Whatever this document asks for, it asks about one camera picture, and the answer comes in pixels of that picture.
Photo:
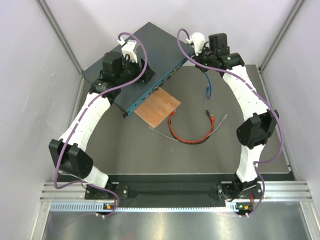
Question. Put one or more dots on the aluminium frame rail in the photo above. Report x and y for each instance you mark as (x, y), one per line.
(282, 191)

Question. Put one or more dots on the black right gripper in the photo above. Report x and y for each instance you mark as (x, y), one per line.
(196, 58)

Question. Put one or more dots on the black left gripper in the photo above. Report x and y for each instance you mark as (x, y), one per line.
(138, 70)

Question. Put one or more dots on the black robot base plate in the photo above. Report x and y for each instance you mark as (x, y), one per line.
(214, 186)

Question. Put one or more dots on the wooden board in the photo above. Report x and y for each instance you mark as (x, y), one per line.
(157, 107)

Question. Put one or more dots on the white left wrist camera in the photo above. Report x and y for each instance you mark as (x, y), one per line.
(129, 50)

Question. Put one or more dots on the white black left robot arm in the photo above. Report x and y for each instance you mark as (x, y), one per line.
(119, 70)

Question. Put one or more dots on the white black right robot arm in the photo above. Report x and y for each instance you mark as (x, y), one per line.
(258, 121)

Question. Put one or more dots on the grey slotted cable duct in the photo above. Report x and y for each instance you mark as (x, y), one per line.
(64, 206)

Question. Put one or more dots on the dark blue network switch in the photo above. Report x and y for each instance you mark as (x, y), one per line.
(164, 58)

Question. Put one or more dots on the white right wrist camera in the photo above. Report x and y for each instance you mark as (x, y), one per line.
(198, 41)

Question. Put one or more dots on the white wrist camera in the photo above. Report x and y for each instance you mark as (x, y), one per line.
(129, 50)
(198, 41)

